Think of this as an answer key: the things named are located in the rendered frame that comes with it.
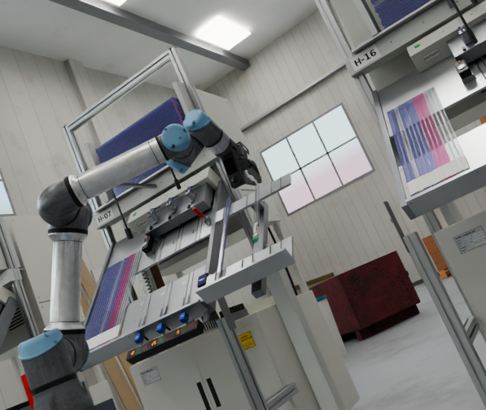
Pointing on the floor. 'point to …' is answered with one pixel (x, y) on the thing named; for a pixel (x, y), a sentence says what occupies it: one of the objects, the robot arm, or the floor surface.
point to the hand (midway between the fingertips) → (256, 183)
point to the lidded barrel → (331, 324)
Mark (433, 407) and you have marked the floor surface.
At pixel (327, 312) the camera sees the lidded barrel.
